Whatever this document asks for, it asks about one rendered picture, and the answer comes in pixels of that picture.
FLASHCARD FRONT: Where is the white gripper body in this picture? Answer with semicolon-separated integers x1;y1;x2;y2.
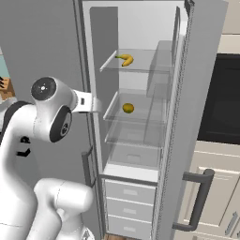
87;95;103;114

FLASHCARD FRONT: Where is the glass fridge shelf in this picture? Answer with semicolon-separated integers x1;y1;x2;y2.
98;49;173;75
102;89;169;125
104;119;166;147

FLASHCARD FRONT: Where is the yellow banana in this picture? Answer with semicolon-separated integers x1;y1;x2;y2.
114;53;135;68

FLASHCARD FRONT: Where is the closed grey fridge door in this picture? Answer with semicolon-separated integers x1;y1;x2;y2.
0;0;101;240

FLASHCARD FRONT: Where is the grey fridge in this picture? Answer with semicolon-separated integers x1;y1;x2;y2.
73;0;192;240

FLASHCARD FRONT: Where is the open grey fridge door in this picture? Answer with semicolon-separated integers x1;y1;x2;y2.
151;0;230;240

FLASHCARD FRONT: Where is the orange fruit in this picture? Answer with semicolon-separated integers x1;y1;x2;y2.
121;102;136;114

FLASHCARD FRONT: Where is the clear door bin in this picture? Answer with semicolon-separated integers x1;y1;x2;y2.
146;39;176;98
142;82;172;148

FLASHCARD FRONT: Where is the clear crisper drawer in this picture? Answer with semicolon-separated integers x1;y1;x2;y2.
108;143;162;170

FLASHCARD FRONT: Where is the wooden knife block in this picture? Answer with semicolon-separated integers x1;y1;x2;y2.
0;76;17;101

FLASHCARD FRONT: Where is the white freezer drawer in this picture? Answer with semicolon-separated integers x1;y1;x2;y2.
104;179;158;206
106;196;157;223
107;215;156;240

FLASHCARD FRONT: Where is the black built-in oven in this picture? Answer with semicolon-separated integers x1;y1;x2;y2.
197;52;240;145

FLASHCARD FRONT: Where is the beige cupboard door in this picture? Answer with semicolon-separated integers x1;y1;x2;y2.
173;140;240;240

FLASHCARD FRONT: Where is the dark grey short door handle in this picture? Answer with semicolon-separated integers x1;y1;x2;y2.
81;144;96;188

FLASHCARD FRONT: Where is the dark grey long door handle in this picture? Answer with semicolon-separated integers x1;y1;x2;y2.
172;168;216;233

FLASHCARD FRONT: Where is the beige wall cupboard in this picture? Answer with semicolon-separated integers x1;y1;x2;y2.
217;0;240;55

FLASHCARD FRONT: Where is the silver cupboard handle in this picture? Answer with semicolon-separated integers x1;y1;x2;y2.
224;211;240;237

